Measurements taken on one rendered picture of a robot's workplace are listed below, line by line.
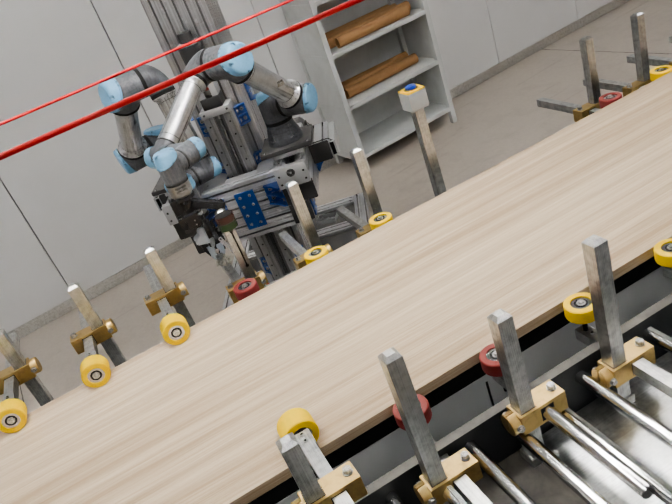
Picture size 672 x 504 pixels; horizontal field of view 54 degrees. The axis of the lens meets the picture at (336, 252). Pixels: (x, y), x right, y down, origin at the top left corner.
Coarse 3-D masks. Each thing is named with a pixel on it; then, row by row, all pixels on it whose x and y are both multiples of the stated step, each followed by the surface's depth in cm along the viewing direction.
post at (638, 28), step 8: (632, 16) 252; (640, 16) 251; (632, 24) 254; (640, 24) 252; (632, 32) 256; (640, 32) 254; (640, 40) 255; (640, 48) 256; (640, 56) 258; (640, 64) 260; (648, 64) 261; (640, 72) 262; (648, 72) 262; (640, 80) 264
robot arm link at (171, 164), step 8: (160, 152) 206; (168, 152) 204; (176, 152) 207; (160, 160) 204; (168, 160) 204; (176, 160) 206; (184, 160) 209; (160, 168) 205; (168, 168) 205; (176, 168) 206; (184, 168) 210; (168, 176) 206; (176, 176) 207; (184, 176) 209; (168, 184) 208; (176, 184) 208
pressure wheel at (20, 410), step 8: (8, 400) 185; (16, 400) 186; (0, 408) 183; (8, 408) 182; (16, 408) 182; (24, 408) 186; (0, 416) 181; (8, 416) 182; (16, 416) 183; (24, 416) 184; (0, 424) 182; (8, 424) 183; (16, 424) 184; (24, 424) 185; (8, 432) 184
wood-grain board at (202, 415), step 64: (576, 128) 231; (640, 128) 216; (448, 192) 222; (512, 192) 208; (576, 192) 195; (640, 192) 184; (384, 256) 200; (448, 256) 189; (512, 256) 178; (576, 256) 169; (640, 256) 161; (256, 320) 193; (320, 320) 182; (384, 320) 173; (448, 320) 164; (128, 384) 187; (192, 384) 176; (256, 384) 167; (320, 384) 159; (384, 384) 152; (0, 448) 180; (64, 448) 171; (128, 448) 162; (192, 448) 155; (256, 448) 148; (320, 448) 141
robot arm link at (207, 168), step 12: (144, 72) 236; (156, 72) 239; (156, 84) 238; (156, 96) 240; (168, 96) 242; (168, 108) 243; (192, 132) 247; (204, 156) 249; (192, 168) 249; (204, 168) 249; (216, 168) 252; (204, 180) 251
